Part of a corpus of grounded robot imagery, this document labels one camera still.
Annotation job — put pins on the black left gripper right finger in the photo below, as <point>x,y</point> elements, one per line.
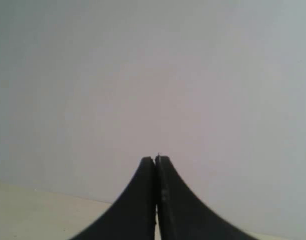
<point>182,216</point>

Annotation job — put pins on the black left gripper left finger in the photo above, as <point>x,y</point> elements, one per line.
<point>133,215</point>

